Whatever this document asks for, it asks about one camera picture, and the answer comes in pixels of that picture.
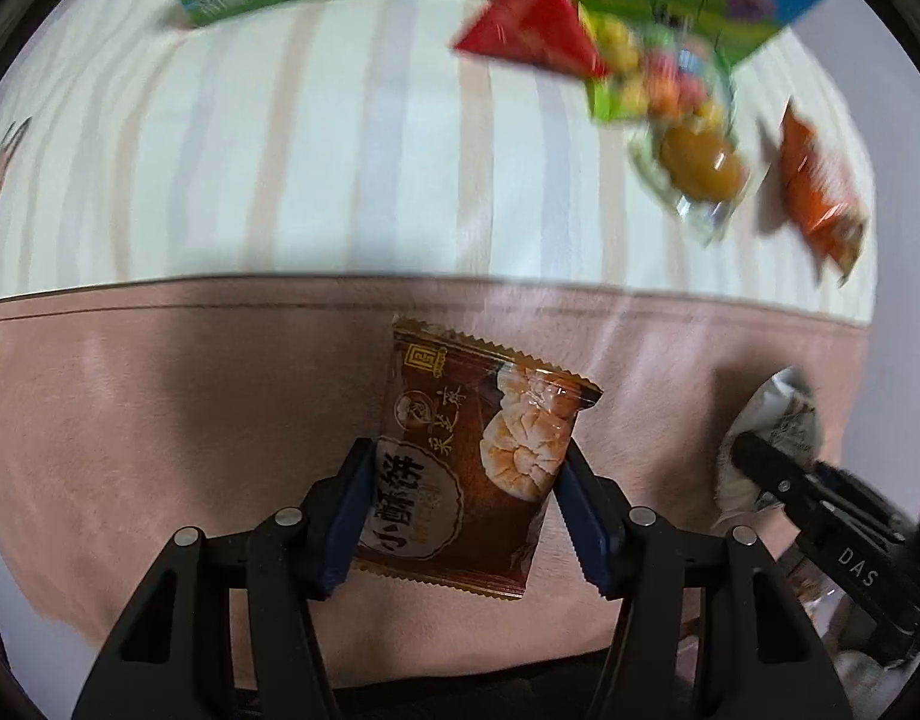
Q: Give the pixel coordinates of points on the small red snack packet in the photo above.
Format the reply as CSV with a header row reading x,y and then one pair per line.
x,y
531,19

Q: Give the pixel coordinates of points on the striped pink cat blanket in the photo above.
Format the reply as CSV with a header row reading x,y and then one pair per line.
x,y
280,165

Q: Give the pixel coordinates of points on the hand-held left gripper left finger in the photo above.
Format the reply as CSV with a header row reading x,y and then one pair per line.
x,y
351,517

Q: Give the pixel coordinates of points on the orange panda snack packet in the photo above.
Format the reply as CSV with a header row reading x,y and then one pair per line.
x,y
820,191

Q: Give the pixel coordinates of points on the orange jelly cup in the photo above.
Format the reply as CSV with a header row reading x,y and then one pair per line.
x,y
700,163

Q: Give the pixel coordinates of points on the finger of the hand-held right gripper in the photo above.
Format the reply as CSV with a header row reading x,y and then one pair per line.
x,y
771,469
838,481

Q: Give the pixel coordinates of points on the brown pastry packet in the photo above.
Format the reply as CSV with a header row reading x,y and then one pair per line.
x,y
460,450

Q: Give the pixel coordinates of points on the white oat cookie packet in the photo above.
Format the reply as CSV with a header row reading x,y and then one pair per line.
x,y
771,405

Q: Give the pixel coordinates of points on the colourful candy bag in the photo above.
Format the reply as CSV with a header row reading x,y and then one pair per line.
x,y
655,75

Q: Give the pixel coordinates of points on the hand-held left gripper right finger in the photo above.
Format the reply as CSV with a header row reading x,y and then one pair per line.
x,y
584,525

